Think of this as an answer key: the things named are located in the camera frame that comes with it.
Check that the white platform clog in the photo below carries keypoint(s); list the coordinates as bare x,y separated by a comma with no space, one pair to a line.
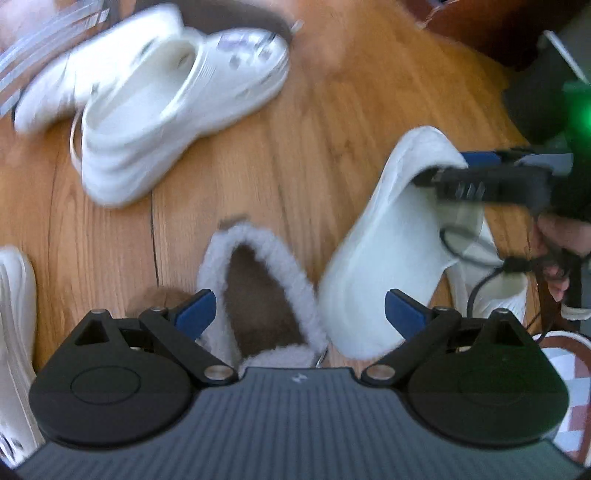
152,124
16,332

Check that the person's right hand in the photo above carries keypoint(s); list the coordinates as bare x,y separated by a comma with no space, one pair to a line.
558,235

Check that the brown cardboard box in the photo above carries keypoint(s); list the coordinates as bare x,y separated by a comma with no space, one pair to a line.
485,37

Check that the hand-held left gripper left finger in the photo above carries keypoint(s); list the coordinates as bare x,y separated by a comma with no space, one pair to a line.
198,314

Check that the cream slide slipper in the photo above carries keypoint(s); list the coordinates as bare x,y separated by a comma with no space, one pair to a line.
503,290
388,258

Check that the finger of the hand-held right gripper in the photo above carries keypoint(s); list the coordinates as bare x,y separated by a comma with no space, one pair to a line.
489,184
482,159

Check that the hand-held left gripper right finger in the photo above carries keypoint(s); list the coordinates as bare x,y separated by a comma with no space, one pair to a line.
404,314

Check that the red white checkered rug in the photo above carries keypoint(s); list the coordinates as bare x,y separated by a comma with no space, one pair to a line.
575,383

